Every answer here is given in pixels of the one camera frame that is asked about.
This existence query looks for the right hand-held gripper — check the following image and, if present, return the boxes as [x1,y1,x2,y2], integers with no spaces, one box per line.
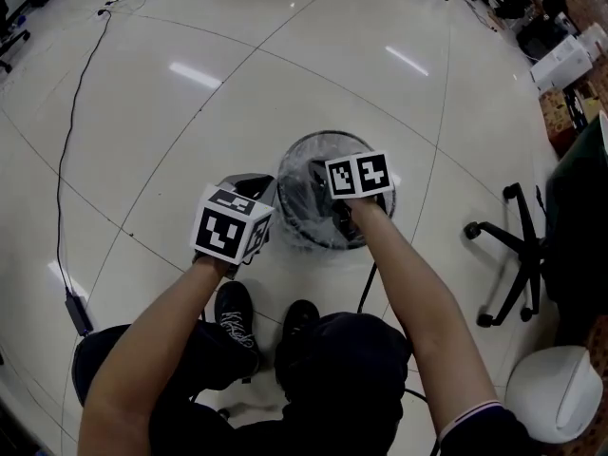
[307,149,396,244]

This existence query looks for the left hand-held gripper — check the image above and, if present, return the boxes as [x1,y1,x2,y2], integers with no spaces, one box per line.
[189,173,279,280]

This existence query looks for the clear plastic trash bag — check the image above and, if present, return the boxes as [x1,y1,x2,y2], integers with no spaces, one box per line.
[276,130,398,252]

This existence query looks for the black mesh wastebasket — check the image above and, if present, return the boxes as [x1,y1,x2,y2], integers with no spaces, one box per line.
[276,129,398,252]

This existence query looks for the person's right forearm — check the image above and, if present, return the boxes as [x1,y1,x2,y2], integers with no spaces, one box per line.
[350,196,504,442]

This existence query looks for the person's left forearm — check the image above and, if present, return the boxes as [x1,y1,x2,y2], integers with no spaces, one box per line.
[77,253,230,456]

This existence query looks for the person's black left shoe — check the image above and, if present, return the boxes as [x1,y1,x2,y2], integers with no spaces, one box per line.
[213,280,261,377]

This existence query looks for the person's black shoe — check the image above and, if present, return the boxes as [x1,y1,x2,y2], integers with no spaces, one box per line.
[213,280,261,377]
[282,298,321,347]

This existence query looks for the person's black right shoe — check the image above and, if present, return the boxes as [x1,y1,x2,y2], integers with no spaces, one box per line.
[282,298,321,347]

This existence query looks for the black power adapter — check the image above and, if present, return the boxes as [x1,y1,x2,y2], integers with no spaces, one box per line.
[64,289,95,337]

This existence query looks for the black office chair base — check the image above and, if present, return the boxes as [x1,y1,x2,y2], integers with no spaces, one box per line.
[464,181,550,329]

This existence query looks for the person's dark trousers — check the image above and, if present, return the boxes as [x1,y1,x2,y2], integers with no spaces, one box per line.
[70,312,413,456]

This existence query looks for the brown cardboard box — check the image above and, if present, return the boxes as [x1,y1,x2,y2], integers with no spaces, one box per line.
[538,83,604,154]

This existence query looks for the large white box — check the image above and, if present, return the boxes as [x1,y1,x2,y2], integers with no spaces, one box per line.
[528,34,595,92]

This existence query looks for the person's dark striped-cuff sleeve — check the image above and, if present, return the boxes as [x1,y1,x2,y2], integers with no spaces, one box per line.
[436,399,541,456]

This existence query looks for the black rolling chair base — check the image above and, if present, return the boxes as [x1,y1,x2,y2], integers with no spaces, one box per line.
[0,27,32,74]

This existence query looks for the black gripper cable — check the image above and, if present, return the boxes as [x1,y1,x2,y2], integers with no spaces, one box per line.
[355,259,380,314]

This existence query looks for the long black floor cable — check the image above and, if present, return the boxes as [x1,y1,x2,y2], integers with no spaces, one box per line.
[55,0,206,298]

